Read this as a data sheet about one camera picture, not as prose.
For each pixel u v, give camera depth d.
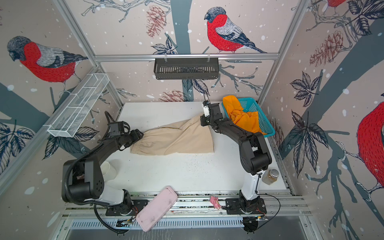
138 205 0.73
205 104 0.85
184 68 1.07
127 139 0.79
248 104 1.13
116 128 0.72
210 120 0.75
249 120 1.01
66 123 0.71
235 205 0.73
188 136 0.95
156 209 0.71
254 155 0.50
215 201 0.73
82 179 0.44
